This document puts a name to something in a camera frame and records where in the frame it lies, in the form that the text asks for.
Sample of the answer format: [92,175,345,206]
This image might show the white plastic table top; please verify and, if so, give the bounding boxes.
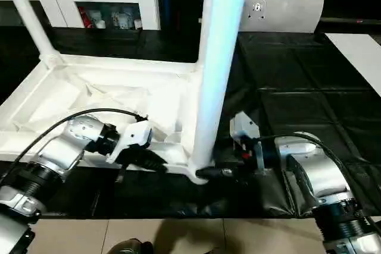
[0,53,218,186]

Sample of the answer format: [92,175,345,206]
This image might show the white plastic table leg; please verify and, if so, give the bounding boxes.
[198,0,214,69]
[1,0,63,67]
[192,0,251,177]

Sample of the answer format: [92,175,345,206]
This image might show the dark left robot foot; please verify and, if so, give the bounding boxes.
[108,237,154,254]

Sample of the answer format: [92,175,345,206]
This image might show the black work mat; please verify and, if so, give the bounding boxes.
[0,24,381,219]

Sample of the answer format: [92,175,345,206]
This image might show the black bar with red mark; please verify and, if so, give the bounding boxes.
[320,18,381,25]

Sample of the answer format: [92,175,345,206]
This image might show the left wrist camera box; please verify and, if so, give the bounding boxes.
[105,120,154,164]

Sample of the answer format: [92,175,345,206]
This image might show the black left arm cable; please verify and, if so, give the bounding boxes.
[0,108,149,183]

